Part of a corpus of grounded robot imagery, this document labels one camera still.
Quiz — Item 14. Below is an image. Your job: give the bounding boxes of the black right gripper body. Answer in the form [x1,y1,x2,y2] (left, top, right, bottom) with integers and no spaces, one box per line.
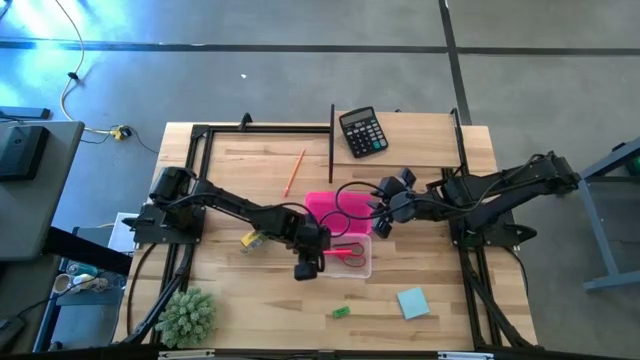
[370,167,419,240]

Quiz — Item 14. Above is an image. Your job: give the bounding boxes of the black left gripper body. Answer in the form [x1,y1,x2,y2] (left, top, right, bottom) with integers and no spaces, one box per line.
[292,222,332,282]

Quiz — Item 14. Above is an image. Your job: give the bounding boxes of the pink and clear pencil case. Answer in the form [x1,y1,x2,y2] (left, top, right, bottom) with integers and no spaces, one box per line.
[304,191,375,280]

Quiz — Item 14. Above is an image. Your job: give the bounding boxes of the red handled scissors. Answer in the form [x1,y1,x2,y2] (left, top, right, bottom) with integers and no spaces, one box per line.
[329,242,368,269]

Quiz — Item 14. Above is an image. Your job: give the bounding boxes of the yellow green crayon box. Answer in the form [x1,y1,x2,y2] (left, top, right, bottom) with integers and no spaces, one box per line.
[239,230,269,254]

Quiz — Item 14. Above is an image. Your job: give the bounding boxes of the orange pencil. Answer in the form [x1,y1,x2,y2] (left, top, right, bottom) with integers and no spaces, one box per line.
[282,147,307,198]

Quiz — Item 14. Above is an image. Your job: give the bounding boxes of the blue sticky note pad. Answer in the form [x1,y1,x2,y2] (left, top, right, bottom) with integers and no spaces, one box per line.
[396,287,432,321]

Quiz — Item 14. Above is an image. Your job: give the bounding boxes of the wooden shelf riser black legs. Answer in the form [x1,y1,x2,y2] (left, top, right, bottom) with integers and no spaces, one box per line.
[328,103,469,184]

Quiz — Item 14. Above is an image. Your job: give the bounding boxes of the black desktop calculator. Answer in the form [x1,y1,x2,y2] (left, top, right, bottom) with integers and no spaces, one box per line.
[338,105,390,160]

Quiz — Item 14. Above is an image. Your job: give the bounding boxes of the green potted plant white pot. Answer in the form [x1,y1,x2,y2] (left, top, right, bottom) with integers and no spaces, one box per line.
[154,286,219,350]

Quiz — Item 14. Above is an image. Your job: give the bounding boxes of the white paper sheet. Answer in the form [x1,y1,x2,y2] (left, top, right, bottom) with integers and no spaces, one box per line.
[108,212,140,254]

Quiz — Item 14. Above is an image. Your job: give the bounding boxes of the black angled beam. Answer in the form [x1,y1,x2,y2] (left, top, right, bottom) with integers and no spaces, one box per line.
[42,225,134,276]

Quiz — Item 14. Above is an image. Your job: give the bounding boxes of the blue storage cart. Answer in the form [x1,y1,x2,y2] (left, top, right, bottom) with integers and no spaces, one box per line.
[32,227,127,354]

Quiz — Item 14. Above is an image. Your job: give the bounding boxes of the grey side desk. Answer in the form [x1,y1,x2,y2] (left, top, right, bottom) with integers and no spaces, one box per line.
[0,119,86,264]

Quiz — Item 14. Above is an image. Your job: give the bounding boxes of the black box device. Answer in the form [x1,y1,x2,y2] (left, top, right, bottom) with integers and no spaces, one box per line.
[0,124,51,182]

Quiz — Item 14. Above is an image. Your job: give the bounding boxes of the dark flat device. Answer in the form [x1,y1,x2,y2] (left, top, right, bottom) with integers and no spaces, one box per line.
[0,105,52,121]

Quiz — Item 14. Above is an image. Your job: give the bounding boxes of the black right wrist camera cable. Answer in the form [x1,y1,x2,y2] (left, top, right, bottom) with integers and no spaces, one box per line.
[333,180,392,222]

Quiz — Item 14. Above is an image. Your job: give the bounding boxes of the black aluminium table frame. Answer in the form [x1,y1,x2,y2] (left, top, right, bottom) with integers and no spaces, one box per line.
[119,112,539,360]

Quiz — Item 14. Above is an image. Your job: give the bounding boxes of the silver aluminium bracket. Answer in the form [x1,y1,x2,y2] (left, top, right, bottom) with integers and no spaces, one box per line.
[158,349,216,360]
[438,351,495,360]

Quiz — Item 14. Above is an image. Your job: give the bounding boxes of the black power cable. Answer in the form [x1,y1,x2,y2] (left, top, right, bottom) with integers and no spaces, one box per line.
[124,242,159,336]

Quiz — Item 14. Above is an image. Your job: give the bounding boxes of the blue-grey metal table frame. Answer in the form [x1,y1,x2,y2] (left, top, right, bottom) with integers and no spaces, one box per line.
[578,137,640,294]

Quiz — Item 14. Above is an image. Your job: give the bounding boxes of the white floor cable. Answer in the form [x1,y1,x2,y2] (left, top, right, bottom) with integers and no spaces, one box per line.
[52,0,114,135]

